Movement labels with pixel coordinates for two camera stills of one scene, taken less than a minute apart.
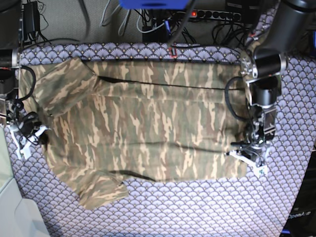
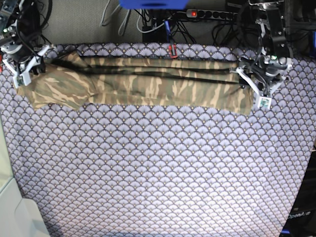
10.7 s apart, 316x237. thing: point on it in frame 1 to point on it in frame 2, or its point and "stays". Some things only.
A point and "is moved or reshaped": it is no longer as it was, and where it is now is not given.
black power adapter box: [158, 35] stays
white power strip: [215, 14] stays
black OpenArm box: [302, 221] stays
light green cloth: [19, 217] stays
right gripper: [250, 149] to [263, 73]
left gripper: [24, 131] to [22, 62]
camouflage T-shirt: [105, 122] is moved or reshaped
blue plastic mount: [175, 4] stays
